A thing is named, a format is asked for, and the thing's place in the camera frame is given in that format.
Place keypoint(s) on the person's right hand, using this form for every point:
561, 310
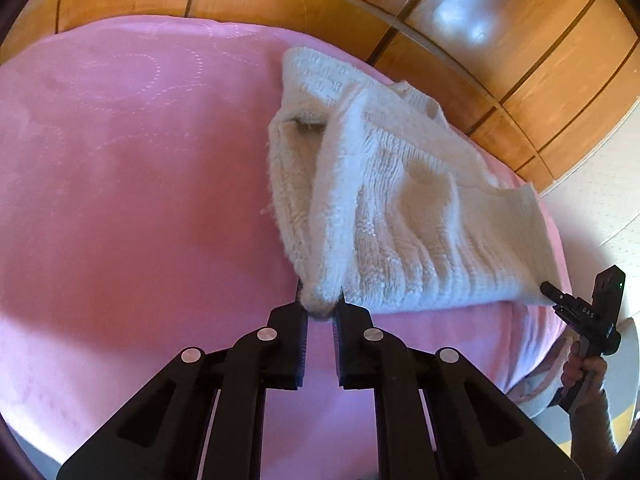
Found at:
568, 366

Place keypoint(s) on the white ribbed knit garment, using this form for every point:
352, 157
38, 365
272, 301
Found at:
400, 200

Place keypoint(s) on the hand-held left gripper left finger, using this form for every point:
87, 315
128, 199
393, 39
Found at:
292, 340

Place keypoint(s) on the wooden wardrobe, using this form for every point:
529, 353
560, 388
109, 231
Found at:
525, 35

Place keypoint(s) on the person's right forearm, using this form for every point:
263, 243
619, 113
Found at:
592, 435

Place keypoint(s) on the pink blanket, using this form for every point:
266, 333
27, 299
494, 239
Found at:
125, 185

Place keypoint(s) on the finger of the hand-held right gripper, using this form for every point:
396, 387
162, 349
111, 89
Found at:
553, 293

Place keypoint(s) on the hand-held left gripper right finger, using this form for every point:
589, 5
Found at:
350, 342

